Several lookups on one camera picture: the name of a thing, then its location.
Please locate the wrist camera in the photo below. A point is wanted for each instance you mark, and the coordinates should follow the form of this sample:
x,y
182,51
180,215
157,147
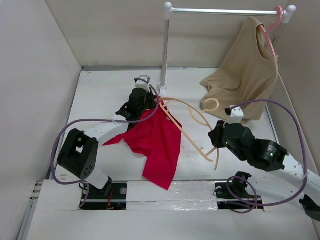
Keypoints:
x,y
235,115
143,82

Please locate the beige plastic hanger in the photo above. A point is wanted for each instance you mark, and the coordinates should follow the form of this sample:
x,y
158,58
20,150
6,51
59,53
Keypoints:
x,y
193,125

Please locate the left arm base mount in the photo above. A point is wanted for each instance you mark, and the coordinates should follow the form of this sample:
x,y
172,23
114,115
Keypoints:
x,y
115,200

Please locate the pink plastic hanger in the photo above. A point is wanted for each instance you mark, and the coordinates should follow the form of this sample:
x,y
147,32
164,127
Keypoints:
x,y
263,35

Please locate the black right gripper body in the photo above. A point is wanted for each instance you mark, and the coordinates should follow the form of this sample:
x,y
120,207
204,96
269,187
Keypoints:
x,y
218,141

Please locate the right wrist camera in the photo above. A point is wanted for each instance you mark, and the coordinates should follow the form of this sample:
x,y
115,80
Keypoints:
x,y
235,115

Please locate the white clothes rack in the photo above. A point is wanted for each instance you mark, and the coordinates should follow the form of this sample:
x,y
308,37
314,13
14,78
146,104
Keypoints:
x,y
199,34

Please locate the red t shirt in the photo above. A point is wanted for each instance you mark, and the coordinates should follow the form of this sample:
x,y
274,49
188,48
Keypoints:
x,y
159,139

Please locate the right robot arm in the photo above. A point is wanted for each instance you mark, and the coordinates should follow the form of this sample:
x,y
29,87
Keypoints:
x,y
268,156

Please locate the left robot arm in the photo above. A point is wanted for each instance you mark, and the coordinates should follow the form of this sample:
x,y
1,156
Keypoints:
x,y
79,152

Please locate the beige t shirt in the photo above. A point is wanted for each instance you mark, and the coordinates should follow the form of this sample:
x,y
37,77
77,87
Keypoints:
x,y
248,73

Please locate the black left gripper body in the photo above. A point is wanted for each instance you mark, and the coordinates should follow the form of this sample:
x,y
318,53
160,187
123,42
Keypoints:
x,y
149,104

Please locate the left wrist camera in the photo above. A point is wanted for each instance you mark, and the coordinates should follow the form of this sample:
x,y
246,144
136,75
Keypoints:
x,y
143,82

